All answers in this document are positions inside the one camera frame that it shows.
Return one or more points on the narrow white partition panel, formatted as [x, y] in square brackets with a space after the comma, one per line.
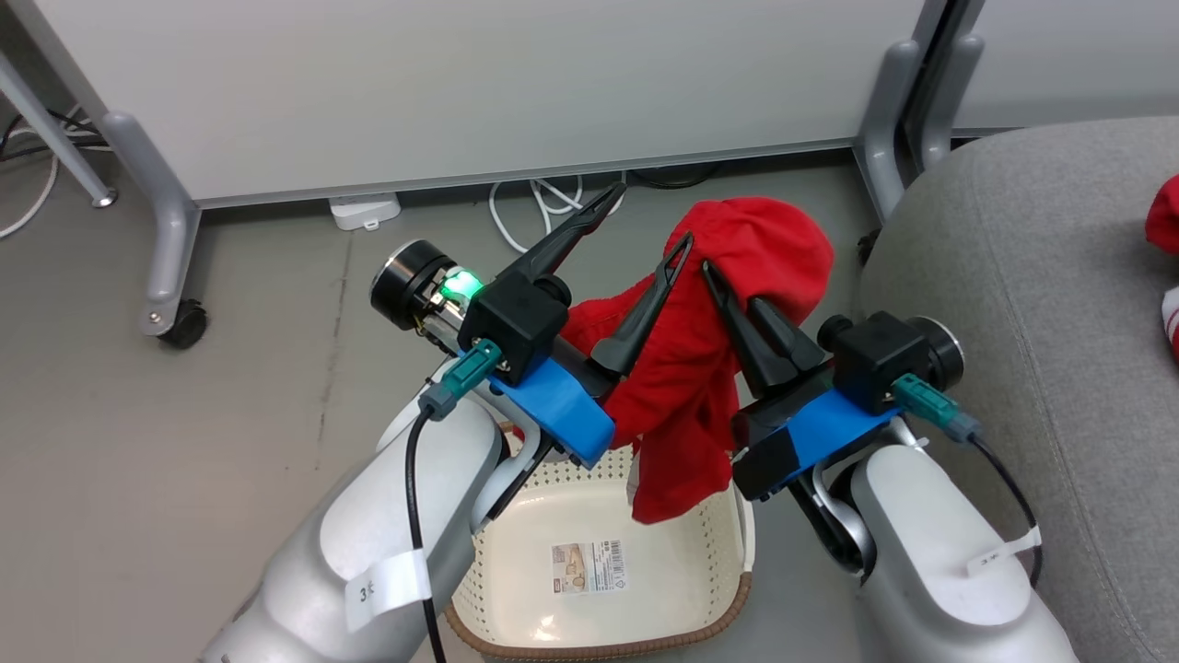
[1068, 55]

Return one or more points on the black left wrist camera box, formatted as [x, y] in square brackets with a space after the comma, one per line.
[514, 322]

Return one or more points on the wide white partition panel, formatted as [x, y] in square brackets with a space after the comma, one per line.
[461, 83]

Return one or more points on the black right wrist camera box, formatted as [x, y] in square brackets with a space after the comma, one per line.
[875, 361]

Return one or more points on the grey metal table leg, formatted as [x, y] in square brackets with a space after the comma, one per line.
[51, 129]

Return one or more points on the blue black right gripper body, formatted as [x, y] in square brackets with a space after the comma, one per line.
[801, 433]

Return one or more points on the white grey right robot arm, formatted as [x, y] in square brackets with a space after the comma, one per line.
[930, 552]

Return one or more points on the teal right camera connector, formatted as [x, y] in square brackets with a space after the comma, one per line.
[932, 405]

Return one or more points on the cream plastic laundry basket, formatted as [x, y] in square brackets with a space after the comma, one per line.
[571, 617]

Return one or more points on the paper label sticker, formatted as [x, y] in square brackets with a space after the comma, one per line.
[587, 566]

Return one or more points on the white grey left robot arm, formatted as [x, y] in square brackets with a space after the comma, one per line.
[387, 516]

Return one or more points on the teal left camera connector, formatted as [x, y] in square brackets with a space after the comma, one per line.
[465, 376]

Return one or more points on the white tape label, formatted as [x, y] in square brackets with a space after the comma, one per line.
[387, 587]
[1004, 552]

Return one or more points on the red cloth garment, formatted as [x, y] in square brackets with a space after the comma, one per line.
[1166, 216]
[718, 368]

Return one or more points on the white power adapter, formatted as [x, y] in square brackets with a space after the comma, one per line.
[366, 212]

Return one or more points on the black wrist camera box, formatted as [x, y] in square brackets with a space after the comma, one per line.
[514, 322]
[875, 361]

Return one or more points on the grey fabric sofa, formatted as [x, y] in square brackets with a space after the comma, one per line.
[1078, 350]

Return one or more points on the small black caster wheel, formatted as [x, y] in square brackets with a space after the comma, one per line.
[867, 247]

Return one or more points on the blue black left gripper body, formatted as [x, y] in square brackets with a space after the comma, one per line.
[562, 405]

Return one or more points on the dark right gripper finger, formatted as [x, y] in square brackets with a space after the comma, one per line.
[787, 339]
[741, 336]

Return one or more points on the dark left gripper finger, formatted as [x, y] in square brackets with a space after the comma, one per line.
[562, 241]
[645, 313]

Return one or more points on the grey partition foot with caster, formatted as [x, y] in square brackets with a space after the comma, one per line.
[170, 230]

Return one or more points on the teal camera connector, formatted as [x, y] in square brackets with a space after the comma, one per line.
[932, 405]
[465, 376]

